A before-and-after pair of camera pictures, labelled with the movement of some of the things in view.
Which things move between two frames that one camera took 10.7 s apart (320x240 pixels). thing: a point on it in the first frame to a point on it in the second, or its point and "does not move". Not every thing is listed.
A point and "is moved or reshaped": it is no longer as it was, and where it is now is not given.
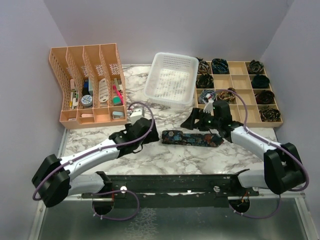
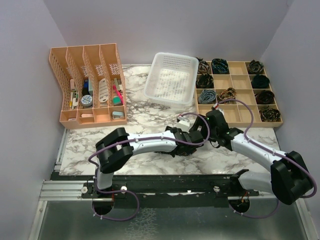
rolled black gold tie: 270,115 does not move
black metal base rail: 204,191 does not move
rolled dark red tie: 265,97 does not move
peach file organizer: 93,83 does not move
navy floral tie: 177,137 is moved or reshaped
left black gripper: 153,137 to 168,128
